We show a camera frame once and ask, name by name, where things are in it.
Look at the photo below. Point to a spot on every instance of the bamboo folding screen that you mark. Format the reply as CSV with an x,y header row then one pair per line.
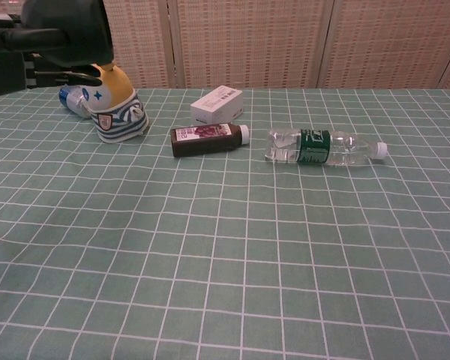
x,y
247,37

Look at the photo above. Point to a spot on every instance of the clear water bottle green label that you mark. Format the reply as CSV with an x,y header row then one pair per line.
x,y
315,148

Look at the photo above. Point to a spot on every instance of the yellow headed striped toy figure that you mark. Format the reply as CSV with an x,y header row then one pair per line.
x,y
116,112

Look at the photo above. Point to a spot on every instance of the blue capped white bottle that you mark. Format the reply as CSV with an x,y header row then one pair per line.
x,y
71,99

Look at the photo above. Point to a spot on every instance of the dark juice bottle white cap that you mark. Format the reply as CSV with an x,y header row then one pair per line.
x,y
202,144

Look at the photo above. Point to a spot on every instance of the white cardboard box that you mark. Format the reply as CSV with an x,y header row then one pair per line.
x,y
213,105

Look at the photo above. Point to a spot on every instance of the green checked tablecloth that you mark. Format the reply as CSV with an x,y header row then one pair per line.
x,y
247,243

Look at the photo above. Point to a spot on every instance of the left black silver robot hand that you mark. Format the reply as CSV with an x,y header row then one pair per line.
x,y
3,56

